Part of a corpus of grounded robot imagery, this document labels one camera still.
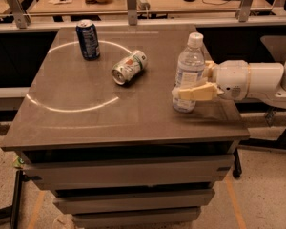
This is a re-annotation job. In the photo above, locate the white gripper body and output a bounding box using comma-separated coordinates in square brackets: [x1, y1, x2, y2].
[213, 60, 249, 100]

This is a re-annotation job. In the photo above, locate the white power strip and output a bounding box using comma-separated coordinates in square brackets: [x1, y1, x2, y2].
[136, 0, 150, 10]

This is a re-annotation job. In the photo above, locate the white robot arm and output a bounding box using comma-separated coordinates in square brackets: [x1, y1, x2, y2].
[172, 60, 286, 109]

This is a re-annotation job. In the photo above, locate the blue soda can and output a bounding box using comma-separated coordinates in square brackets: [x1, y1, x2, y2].
[75, 19, 100, 60]

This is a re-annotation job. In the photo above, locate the clear blue-labelled plastic bottle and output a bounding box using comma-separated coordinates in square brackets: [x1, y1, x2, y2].
[172, 31, 207, 115]

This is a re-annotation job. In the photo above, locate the green white soda can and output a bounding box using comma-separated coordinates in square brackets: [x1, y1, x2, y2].
[112, 50, 148, 85]

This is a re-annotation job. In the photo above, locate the grey metal bracket right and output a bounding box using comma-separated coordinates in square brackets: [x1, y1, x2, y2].
[235, 0, 253, 22]

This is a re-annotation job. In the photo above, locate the grey metal bracket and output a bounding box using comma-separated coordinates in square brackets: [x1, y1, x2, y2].
[235, 0, 253, 22]
[127, 0, 137, 26]
[6, 0, 31, 29]

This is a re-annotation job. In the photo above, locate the grey metal bracket middle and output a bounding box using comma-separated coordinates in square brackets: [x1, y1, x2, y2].
[127, 0, 137, 26]

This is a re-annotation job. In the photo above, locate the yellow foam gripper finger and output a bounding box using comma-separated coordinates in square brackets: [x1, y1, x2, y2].
[202, 60, 217, 78]
[172, 82, 224, 101]

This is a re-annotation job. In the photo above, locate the grey metal bracket left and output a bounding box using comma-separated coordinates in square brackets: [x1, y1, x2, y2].
[6, 0, 31, 29]

